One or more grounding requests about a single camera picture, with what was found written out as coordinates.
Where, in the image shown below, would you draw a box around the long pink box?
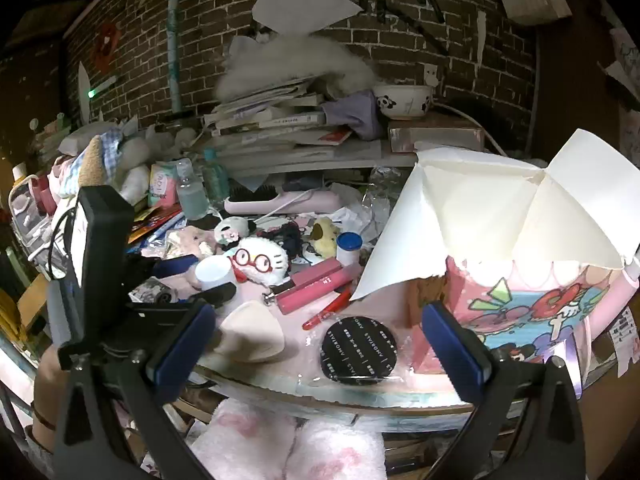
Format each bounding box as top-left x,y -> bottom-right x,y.
275,259 -> 362,315

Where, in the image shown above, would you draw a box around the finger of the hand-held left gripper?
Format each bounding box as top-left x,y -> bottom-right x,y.
150,255 -> 201,279
190,282 -> 237,309

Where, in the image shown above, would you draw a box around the person's left forearm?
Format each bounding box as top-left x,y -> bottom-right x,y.
25,345 -> 68,453

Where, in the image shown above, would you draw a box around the metal nail clipper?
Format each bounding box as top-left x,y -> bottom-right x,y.
262,282 -> 296,307

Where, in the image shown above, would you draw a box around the black cloth with red trim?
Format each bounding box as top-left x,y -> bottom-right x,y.
260,222 -> 306,261

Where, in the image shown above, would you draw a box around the panda plush toy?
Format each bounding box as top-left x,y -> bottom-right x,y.
214,216 -> 251,247

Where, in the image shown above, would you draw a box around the red wall ornament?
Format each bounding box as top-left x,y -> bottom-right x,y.
95,22 -> 121,73

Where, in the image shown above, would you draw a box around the red snack packet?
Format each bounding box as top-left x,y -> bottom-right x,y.
127,205 -> 186,246

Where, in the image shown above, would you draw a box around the tan plush toy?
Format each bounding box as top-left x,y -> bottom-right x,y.
75,135 -> 108,188

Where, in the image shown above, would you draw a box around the purple cloth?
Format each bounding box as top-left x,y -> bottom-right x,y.
320,91 -> 388,141

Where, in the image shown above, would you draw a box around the wall paper sheets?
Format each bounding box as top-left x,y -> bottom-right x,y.
602,25 -> 640,106

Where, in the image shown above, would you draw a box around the white bottle with blue cap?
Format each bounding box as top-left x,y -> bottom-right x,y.
336,232 -> 362,267

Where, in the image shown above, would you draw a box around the black round disc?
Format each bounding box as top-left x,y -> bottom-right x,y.
320,315 -> 398,386

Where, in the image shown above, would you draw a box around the yellow plush toy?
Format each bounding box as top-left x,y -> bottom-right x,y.
306,217 -> 341,257

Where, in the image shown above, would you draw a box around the white plush with red glasses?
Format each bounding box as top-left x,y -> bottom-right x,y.
227,236 -> 291,286

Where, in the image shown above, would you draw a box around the white paper sheet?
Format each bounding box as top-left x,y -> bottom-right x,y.
251,0 -> 363,36

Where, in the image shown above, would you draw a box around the white fluffy fur piece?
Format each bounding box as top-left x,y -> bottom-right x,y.
215,32 -> 378,101

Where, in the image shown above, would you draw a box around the clear plastic wrap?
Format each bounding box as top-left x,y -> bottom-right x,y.
345,167 -> 416,251

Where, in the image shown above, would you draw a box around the beige makeup puff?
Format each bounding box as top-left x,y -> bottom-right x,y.
212,301 -> 286,363

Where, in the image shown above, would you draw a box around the clear plastic bottle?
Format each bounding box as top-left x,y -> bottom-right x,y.
175,159 -> 211,220

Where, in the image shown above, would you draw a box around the white plush toy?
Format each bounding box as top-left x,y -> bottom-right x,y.
117,135 -> 156,206

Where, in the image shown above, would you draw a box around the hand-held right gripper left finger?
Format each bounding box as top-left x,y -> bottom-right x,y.
52,301 -> 217,480

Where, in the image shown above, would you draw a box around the pink flat box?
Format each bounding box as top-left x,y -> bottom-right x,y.
387,120 -> 486,153

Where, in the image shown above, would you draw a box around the stack of books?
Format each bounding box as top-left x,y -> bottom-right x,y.
202,77 -> 416,178

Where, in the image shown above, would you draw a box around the pink pad pack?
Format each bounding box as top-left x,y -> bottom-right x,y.
147,161 -> 181,208

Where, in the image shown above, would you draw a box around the white paper strip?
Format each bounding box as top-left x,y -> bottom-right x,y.
475,10 -> 487,68

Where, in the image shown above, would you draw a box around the blue checked cloth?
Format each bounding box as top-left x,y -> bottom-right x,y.
97,127 -> 126,171

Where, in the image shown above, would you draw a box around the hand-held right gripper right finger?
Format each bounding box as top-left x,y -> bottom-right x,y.
421,301 -> 587,480

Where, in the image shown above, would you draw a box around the pink fluffy pants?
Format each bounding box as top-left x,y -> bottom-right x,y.
190,397 -> 388,480

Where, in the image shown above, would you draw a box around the red pen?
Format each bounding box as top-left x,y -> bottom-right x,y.
301,285 -> 353,331

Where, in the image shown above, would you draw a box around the white light stick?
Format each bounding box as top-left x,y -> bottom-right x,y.
87,76 -> 118,98

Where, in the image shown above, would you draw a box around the pink-brown fuzzy plush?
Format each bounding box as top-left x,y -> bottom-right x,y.
167,226 -> 218,261

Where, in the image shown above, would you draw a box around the white power cable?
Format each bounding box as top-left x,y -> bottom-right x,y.
430,102 -> 506,156

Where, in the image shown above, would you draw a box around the teal plastic bottle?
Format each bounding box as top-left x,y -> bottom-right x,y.
201,147 -> 231,206

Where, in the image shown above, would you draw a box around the small white cup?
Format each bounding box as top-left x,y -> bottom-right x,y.
194,256 -> 236,291

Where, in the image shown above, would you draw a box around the teal wall pole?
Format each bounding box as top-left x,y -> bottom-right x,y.
167,0 -> 183,111

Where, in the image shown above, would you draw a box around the white panda bowl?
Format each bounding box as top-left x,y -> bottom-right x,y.
372,84 -> 433,121

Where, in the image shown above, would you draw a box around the pink hairbrush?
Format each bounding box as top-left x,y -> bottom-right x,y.
223,185 -> 346,216

